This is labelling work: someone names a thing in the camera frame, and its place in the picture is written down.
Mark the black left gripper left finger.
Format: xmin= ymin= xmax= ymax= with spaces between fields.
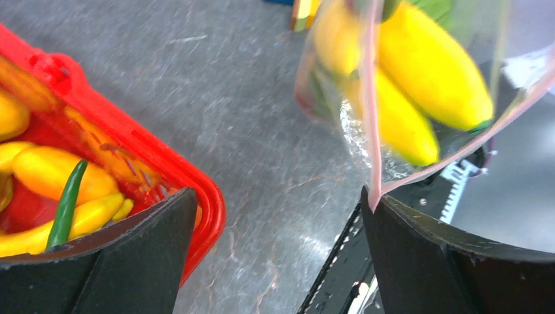
xmin=1 ymin=188 xmax=197 ymax=313

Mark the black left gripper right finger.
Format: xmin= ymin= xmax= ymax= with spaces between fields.
xmin=361 ymin=189 xmax=554 ymax=313

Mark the clear zip top bag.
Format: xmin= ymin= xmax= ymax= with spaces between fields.
xmin=295 ymin=1 xmax=554 ymax=209

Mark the green leafy vegetable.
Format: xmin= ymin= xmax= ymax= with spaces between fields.
xmin=382 ymin=0 xmax=455 ymax=28

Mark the dark green chili pepper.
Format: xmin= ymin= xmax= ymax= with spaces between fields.
xmin=46 ymin=160 xmax=88 ymax=250

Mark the red plastic basket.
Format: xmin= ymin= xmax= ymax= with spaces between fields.
xmin=1 ymin=27 xmax=226 ymax=281

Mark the red bell pepper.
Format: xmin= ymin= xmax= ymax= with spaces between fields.
xmin=1 ymin=177 xmax=58 ymax=234

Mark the orange yellow mango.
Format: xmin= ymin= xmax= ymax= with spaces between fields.
xmin=12 ymin=146 xmax=119 ymax=205

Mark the yellow orange toy block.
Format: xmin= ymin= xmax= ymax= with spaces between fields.
xmin=290 ymin=0 xmax=321 ymax=32

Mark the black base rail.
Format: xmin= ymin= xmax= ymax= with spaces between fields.
xmin=298 ymin=141 xmax=497 ymax=313

